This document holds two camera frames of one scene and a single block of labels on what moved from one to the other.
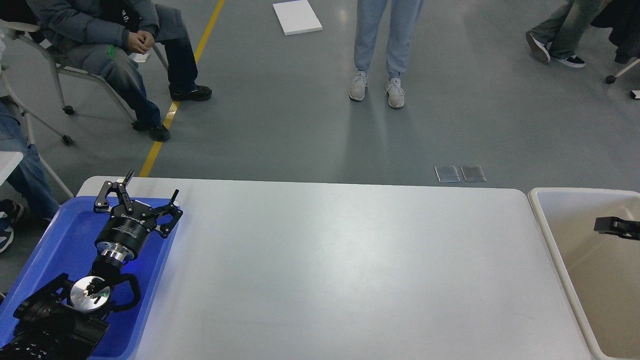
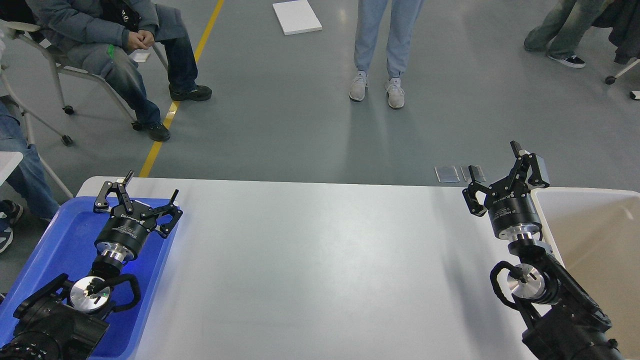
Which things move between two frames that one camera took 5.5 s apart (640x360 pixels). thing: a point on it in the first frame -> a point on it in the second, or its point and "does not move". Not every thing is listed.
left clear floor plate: [447, 174] does not move
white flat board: [297, 17] does not move
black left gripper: [126, 231] does not move
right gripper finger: [617, 226] -> [469, 193]
